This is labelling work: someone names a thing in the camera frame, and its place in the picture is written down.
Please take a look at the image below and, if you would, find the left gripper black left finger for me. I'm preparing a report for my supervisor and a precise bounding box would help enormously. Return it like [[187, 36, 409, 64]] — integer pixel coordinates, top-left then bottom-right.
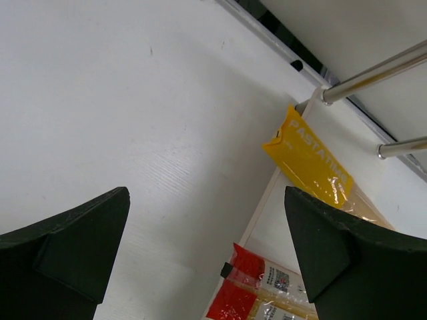
[[1, 187, 130, 319]]

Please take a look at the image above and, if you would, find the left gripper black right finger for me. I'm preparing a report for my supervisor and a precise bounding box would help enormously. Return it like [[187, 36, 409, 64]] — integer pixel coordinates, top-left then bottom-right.
[[284, 187, 426, 319]]

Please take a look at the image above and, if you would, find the red pasta bag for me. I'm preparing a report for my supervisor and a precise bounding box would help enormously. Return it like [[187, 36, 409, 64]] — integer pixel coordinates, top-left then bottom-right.
[[206, 243, 318, 319]]

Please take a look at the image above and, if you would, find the yellow pasta bag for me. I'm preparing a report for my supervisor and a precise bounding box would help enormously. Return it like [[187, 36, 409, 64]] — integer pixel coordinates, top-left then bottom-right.
[[262, 105, 393, 230]]

